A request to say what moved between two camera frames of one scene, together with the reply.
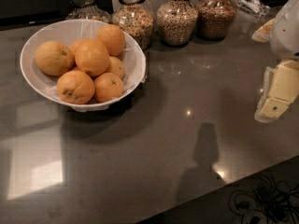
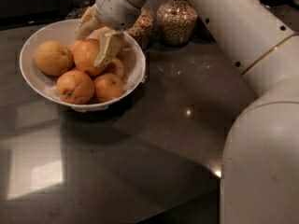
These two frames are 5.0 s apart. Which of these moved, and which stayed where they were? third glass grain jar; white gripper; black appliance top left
Moved: white gripper
Stayed: third glass grain jar; black appliance top left
